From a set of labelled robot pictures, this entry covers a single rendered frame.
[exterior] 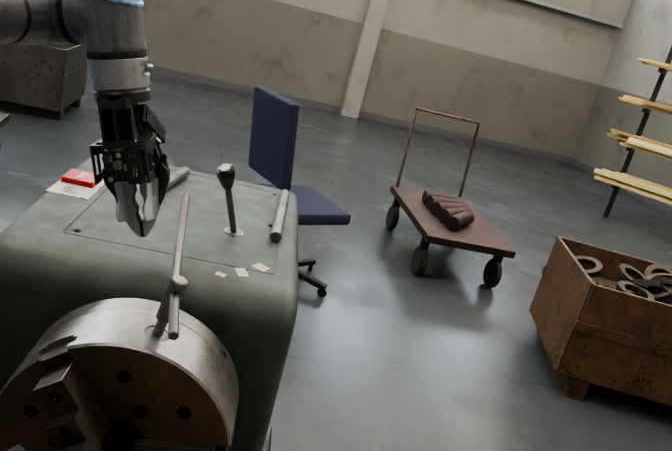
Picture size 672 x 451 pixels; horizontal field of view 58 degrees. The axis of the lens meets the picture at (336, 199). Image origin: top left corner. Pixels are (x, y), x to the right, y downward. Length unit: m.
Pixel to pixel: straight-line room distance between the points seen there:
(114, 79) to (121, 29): 0.06
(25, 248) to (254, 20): 9.68
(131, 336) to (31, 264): 0.23
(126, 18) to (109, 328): 0.40
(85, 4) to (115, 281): 0.40
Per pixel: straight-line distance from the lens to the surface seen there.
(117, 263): 0.99
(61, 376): 0.83
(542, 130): 12.46
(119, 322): 0.87
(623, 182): 8.46
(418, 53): 11.16
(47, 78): 6.52
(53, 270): 1.00
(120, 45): 0.82
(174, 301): 0.79
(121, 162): 0.84
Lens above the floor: 1.69
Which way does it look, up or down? 17 degrees down
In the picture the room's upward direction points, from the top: 15 degrees clockwise
